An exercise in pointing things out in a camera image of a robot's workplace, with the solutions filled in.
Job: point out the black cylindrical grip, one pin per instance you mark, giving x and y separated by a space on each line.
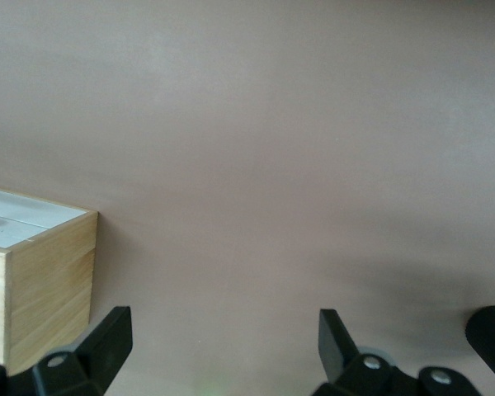
491 334

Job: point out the white plain drawer front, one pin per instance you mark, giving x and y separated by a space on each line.
33 208

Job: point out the light wooden drawer cabinet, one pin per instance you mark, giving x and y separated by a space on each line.
49 288

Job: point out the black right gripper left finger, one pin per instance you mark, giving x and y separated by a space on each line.
107 342

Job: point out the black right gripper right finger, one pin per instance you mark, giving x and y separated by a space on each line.
334 342

